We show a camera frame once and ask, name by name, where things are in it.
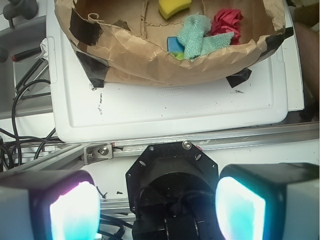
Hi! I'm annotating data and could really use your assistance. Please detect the red handled tool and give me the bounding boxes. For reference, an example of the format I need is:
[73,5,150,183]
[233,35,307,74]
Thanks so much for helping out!
[11,47,42,62]

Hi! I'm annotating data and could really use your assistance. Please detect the yellow sponge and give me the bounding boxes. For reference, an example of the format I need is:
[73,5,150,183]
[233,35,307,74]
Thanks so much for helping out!
[158,0,192,20]

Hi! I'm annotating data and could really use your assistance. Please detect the metal corner bracket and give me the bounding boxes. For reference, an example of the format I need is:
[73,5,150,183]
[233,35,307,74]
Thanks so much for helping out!
[83,143,114,165]

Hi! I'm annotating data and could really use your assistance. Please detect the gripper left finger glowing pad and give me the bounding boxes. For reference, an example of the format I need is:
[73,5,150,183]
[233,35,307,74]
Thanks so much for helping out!
[0,170,101,240]

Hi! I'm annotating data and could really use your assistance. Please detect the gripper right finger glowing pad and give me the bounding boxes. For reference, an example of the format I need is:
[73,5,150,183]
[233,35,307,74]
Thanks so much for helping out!
[215,162,320,240]

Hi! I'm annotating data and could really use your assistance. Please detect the teal knitted cloth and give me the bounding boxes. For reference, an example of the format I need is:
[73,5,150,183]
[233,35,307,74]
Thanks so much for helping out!
[177,13,235,61]

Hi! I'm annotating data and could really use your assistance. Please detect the red crumpled paper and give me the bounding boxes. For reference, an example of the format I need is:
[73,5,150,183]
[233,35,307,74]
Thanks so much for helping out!
[209,8,243,45]

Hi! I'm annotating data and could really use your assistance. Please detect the grey clamp stand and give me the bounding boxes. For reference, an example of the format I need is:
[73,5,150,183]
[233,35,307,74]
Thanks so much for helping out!
[0,0,39,63]

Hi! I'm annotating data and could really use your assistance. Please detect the blue green block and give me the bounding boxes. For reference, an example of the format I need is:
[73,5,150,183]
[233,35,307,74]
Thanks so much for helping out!
[167,36,185,61]

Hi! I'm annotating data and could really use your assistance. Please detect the black cable bundle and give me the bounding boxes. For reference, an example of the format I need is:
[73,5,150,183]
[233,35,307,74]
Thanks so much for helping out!
[0,59,59,171]

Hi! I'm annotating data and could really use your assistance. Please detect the aluminium frame rail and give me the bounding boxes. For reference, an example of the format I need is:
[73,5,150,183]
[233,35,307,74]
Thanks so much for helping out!
[0,122,320,173]

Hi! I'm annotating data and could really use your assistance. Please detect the brown paper bag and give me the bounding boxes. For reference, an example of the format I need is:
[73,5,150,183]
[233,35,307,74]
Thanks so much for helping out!
[54,0,286,86]

